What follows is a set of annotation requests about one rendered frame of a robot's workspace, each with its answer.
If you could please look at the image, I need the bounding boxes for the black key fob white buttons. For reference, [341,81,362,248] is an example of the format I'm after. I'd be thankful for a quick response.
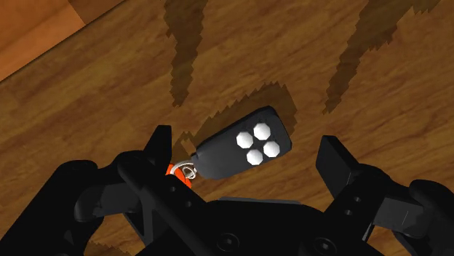
[169,105,293,181]

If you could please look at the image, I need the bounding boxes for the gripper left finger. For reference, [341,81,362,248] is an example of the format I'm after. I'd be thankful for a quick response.
[0,124,214,256]

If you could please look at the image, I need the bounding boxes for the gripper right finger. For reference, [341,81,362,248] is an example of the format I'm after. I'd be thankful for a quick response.
[315,135,454,256]

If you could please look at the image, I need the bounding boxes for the orange key tag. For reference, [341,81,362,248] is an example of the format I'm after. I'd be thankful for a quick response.
[164,163,193,190]

